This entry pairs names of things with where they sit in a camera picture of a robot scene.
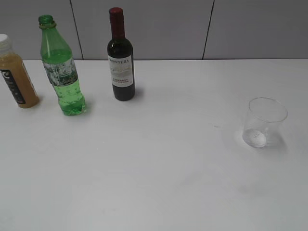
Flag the green sprite bottle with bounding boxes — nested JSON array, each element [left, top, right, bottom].
[[38, 15, 85, 116]]

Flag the transparent glass cup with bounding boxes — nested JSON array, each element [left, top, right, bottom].
[[242, 97, 288, 148]]

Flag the orange juice bottle white cap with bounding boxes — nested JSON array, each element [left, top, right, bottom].
[[0, 34, 39, 108]]

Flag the dark red wine bottle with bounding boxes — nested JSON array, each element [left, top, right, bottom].
[[107, 7, 135, 101]]

